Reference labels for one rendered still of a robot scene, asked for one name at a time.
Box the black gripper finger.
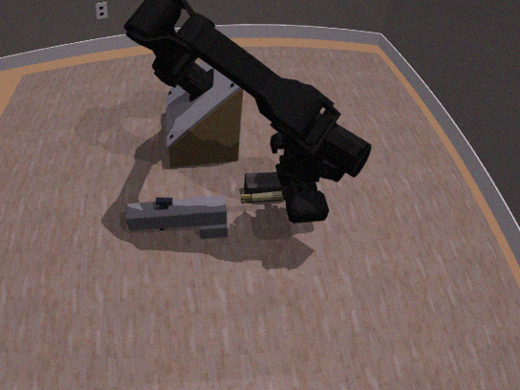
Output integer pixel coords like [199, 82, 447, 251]
[280, 185, 292, 202]
[275, 163, 291, 186]

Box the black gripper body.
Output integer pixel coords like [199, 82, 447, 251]
[271, 132, 329, 224]

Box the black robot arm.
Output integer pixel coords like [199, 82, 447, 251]
[124, 0, 371, 183]

